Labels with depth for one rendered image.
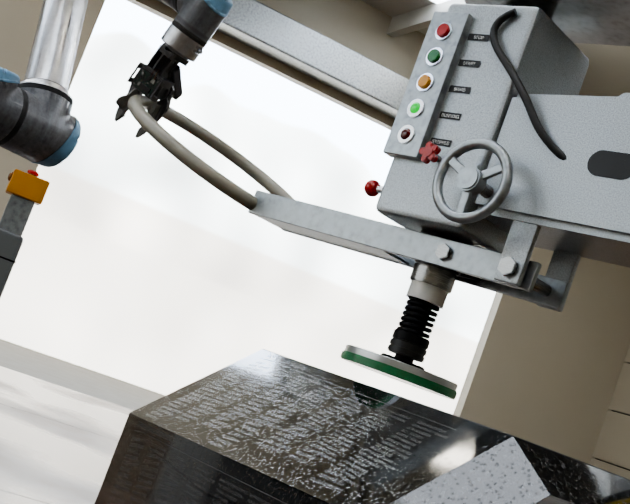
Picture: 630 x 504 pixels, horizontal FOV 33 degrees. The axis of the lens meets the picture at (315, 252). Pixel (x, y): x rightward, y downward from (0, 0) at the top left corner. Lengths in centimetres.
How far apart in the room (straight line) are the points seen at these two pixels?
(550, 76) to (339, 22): 763
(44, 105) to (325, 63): 652
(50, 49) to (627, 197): 160
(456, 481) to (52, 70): 173
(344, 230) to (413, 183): 19
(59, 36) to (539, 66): 134
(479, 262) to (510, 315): 853
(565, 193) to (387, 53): 802
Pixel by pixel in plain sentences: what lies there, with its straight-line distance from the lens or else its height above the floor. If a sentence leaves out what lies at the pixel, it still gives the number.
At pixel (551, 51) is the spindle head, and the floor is 147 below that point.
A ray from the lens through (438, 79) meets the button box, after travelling 197.
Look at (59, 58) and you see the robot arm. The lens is 282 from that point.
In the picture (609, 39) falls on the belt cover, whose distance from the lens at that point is 210.
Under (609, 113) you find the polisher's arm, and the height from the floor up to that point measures 134.
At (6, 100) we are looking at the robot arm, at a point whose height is 114.
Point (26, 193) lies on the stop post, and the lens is 366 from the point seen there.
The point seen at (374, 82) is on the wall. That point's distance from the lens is 931.
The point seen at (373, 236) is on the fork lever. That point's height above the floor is 106.
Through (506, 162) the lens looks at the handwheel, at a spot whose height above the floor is 121.
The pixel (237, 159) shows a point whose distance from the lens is 265.
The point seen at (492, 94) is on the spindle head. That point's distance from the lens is 192.
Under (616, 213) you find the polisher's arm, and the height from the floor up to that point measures 118.
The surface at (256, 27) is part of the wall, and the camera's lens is 894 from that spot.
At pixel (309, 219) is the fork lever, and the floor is 107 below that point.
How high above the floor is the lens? 78
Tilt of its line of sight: 6 degrees up
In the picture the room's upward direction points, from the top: 20 degrees clockwise
